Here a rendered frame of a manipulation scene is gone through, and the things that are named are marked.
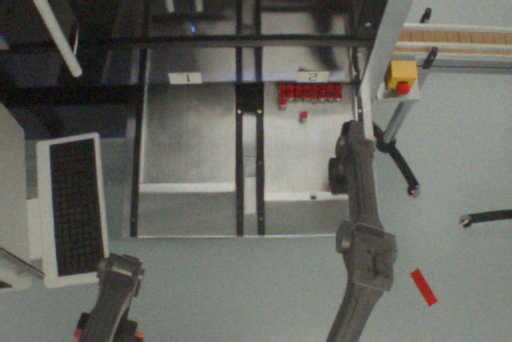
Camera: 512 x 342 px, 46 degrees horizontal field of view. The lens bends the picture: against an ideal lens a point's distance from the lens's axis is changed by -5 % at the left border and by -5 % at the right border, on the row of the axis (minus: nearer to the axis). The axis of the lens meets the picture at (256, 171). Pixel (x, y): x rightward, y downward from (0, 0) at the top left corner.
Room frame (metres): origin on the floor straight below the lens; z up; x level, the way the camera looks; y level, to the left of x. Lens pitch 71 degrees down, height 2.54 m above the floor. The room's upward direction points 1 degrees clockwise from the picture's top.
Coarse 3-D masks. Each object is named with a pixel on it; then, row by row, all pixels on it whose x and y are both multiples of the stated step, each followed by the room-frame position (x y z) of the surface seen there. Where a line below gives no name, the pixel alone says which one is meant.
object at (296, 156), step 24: (264, 96) 0.78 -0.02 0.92; (264, 120) 0.71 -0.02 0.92; (288, 120) 0.73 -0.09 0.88; (312, 120) 0.73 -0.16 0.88; (336, 120) 0.73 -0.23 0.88; (264, 144) 0.64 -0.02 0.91; (288, 144) 0.65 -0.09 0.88; (312, 144) 0.65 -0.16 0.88; (264, 168) 0.57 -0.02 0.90; (288, 168) 0.58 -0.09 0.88; (312, 168) 0.58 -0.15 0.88; (264, 192) 0.51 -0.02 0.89; (288, 192) 0.51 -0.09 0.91; (312, 192) 0.51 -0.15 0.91
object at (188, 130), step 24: (144, 96) 0.78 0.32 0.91; (168, 96) 0.80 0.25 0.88; (192, 96) 0.80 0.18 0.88; (216, 96) 0.80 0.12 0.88; (144, 120) 0.72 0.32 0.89; (168, 120) 0.72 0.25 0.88; (192, 120) 0.72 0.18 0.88; (216, 120) 0.72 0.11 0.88; (144, 144) 0.65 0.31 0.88; (168, 144) 0.65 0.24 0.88; (192, 144) 0.65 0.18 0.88; (216, 144) 0.65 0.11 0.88; (144, 168) 0.58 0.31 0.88; (168, 168) 0.58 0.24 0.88; (192, 168) 0.58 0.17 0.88; (216, 168) 0.58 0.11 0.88
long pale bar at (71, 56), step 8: (40, 0) 0.71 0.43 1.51; (40, 8) 0.71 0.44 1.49; (48, 8) 0.71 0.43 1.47; (48, 16) 0.71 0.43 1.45; (48, 24) 0.71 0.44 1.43; (56, 24) 0.72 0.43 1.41; (56, 32) 0.71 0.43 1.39; (56, 40) 0.71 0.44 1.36; (64, 40) 0.72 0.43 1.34; (64, 48) 0.71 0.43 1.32; (72, 48) 0.76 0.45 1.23; (64, 56) 0.71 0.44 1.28; (72, 56) 0.71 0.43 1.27; (72, 64) 0.71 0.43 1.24; (72, 72) 0.71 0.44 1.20; (80, 72) 0.71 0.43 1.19
